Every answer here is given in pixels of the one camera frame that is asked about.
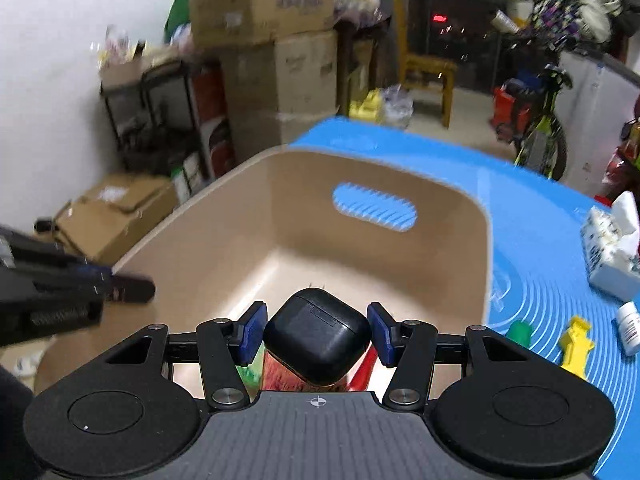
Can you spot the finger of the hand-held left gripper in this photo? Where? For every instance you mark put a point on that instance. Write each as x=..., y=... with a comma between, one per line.
x=132, y=290

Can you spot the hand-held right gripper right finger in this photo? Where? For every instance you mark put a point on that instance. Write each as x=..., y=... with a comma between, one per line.
x=380, y=335

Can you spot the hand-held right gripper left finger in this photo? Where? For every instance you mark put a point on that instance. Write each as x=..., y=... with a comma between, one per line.
x=252, y=332

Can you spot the red silver action figure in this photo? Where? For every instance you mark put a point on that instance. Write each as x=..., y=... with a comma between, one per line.
x=362, y=372

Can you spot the brown cork block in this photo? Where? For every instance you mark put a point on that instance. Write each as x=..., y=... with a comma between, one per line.
x=285, y=375

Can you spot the black earbuds case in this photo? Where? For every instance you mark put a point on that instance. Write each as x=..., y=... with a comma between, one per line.
x=317, y=335

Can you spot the beige plastic basket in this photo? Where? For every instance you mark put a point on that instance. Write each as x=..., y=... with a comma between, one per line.
x=300, y=220

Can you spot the flat cardboard boxes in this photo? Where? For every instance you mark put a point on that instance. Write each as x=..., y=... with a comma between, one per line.
x=115, y=215

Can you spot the blue silicone mat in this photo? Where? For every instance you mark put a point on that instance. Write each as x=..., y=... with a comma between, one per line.
x=525, y=220

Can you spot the plain cardboard box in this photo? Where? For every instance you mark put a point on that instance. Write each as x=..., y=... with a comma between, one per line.
x=260, y=135

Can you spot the yellow plastic toy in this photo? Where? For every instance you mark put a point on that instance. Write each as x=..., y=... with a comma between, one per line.
x=577, y=345

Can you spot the black metal cart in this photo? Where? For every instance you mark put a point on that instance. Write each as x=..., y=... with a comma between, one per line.
x=145, y=90

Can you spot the clear plastic bag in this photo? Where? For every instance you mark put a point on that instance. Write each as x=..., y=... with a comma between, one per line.
x=397, y=107

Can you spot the yellow floor toy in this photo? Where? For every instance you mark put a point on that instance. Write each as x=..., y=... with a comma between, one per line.
x=365, y=105

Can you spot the white printed tissue box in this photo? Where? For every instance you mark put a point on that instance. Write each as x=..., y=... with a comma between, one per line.
x=610, y=250

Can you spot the white pill bottle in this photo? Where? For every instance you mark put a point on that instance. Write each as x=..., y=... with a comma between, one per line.
x=629, y=327

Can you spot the red container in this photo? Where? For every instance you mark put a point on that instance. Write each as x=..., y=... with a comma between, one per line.
x=510, y=112

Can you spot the black green bicycle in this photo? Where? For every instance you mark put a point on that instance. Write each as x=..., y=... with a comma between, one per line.
x=542, y=125

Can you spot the large cardboard box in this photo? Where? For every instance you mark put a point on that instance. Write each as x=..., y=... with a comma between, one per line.
x=300, y=70

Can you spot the wooden chair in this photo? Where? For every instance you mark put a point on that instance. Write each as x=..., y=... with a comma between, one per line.
x=425, y=67

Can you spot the green bag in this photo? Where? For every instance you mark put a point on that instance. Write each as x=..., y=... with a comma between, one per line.
x=177, y=15

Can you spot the dark side table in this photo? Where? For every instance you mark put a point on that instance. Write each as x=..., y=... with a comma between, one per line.
x=360, y=30

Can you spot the open cardboard box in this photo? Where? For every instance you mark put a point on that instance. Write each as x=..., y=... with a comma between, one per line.
x=260, y=10

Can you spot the white freezer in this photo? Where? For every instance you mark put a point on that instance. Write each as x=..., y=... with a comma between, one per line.
x=600, y=110

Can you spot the floral cloth bag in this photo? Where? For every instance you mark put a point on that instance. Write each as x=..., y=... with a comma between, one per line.
x=555, y=15

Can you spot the grey green jacket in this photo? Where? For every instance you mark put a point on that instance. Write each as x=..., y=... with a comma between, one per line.
x=600, y=5

